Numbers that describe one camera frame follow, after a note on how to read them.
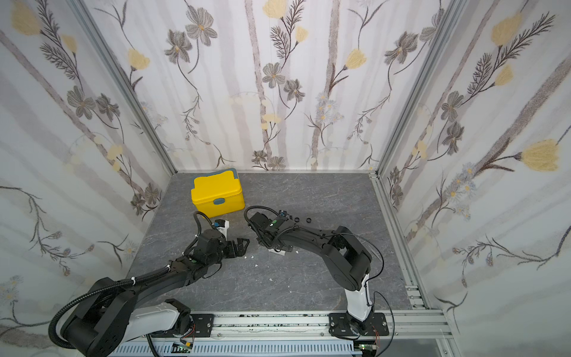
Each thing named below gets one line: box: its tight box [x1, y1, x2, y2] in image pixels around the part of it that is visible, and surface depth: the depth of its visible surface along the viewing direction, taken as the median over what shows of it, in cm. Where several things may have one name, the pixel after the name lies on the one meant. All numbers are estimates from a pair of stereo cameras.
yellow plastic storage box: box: [190, 168, 246, 219], surface depth 98 cm
